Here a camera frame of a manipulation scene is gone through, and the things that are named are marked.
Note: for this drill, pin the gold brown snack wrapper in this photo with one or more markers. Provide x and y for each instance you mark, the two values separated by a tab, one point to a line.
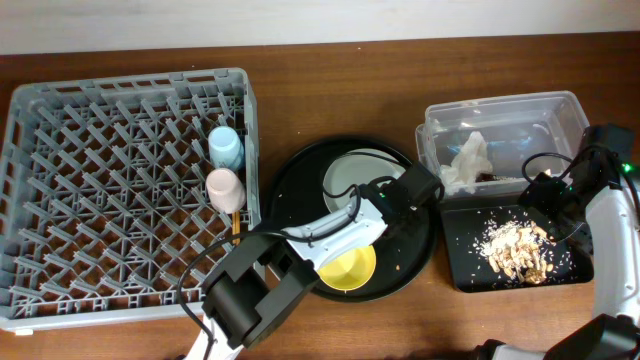
487	177

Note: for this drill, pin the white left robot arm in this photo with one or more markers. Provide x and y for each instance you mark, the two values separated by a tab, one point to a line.
253	289

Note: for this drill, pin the round black tray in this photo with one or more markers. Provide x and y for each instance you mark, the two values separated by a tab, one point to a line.
295	198

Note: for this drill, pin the wooden chopstick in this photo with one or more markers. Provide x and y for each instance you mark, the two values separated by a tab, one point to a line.
236	218

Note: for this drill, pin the yellow bowl with food scraps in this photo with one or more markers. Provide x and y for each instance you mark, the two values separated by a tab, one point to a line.
351	270

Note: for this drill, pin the light blue plastic cup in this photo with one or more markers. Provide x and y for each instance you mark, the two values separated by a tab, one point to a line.
226	149

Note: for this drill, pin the pile of peanut shells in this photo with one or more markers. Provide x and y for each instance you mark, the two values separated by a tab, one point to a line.
515	249

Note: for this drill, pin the rectangular black tray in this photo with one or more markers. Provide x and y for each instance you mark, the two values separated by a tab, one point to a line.
467	225

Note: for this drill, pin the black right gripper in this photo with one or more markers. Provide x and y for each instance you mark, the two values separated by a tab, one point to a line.
542	198

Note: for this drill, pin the pile of rice grains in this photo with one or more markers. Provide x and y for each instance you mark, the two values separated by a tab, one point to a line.
562	259

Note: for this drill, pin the white round plate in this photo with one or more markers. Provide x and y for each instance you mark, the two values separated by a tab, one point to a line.
364	165

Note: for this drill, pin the pink plastic cup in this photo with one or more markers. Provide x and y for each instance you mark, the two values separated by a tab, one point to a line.
226	192

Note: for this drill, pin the clear plastic storage bin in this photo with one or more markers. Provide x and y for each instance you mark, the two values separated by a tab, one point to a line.
515	127

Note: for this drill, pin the white tissue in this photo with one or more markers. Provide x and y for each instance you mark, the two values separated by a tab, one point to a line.
467	165

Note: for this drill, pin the grey dishwasher rack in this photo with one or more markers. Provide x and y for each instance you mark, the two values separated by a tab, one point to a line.
104	209

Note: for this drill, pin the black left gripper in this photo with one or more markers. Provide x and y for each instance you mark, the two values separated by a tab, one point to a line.
409	209

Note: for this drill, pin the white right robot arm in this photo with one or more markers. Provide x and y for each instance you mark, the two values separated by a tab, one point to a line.
600	187

